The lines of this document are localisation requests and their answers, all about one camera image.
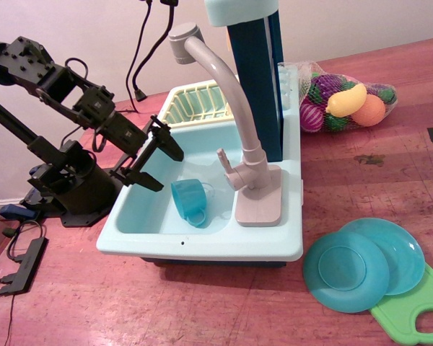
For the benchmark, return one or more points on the black USB hub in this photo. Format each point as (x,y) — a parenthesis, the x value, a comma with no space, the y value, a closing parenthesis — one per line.
(28,267)

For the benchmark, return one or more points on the front teal plastic plate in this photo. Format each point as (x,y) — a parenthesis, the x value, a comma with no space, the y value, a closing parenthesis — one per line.
(346,272)

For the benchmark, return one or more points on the teal plastic toy cup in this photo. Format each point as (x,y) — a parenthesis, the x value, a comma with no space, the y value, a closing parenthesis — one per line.
(190,201)

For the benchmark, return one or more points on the rear teal plastic plate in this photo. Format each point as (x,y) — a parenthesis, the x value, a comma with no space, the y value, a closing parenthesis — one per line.
(405,258)

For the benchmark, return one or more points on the blue clamp handle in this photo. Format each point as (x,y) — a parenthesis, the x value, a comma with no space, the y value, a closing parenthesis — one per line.
(15,212)

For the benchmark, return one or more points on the cream dish drying rack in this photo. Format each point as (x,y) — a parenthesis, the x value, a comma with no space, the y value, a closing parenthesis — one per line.
(194,104)

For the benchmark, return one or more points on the dark blue water tank column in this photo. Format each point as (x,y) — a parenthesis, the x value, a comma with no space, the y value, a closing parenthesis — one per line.
(255,38)

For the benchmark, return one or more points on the orange toy fruit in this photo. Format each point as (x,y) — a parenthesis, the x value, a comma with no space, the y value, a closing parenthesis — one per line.
(371,113)

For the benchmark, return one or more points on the mesh bag of toy produce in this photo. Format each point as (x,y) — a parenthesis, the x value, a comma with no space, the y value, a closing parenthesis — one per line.
(306,87)

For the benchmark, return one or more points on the light blue toy sink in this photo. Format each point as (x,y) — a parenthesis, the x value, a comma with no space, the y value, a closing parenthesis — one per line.
(146,224)

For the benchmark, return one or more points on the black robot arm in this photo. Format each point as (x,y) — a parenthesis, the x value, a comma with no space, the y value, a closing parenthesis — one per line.
(78,185)

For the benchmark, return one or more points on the green plastic cutting board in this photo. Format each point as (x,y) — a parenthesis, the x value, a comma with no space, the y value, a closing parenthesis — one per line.
(397,314)

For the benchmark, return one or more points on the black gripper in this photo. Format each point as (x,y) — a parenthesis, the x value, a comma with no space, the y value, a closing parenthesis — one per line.
(122,133)

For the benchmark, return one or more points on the yellow toy mango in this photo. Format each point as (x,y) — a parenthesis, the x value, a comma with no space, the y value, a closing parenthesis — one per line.
(342,104)

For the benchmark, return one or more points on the teal plastic plate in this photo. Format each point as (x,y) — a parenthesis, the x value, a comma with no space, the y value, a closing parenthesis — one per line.
(346,272)
(405,258)

